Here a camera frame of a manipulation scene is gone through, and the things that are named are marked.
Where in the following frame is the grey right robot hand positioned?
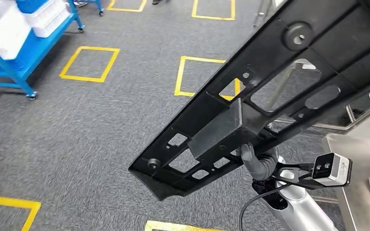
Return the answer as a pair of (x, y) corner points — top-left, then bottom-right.
(240, 142), (264, 180)

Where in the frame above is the black plastic license plate bracket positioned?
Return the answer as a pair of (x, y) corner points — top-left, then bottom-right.
(128, 0), (370, 202)

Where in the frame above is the blue wheeled cart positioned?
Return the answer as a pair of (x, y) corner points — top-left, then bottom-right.
(66, 0), (105, 16)
(0, 0), (85, 101)

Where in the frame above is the white plastic crate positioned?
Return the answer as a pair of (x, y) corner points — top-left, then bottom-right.
(24, 0), (71, 38)

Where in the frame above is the blue plastic bin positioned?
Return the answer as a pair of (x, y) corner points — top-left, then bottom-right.
(15, 0), (50, 14)

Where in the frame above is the large white plastic bin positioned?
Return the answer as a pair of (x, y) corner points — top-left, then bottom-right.
(0, 0), (32, 61)

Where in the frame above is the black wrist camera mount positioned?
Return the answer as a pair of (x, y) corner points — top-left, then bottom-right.
(271, 162), (317, 190)

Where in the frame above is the black camera cable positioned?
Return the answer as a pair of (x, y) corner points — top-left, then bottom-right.
(238, 183), (288, 231)

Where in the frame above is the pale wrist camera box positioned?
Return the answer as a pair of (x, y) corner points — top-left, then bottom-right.
(311, 153), (353, 187)

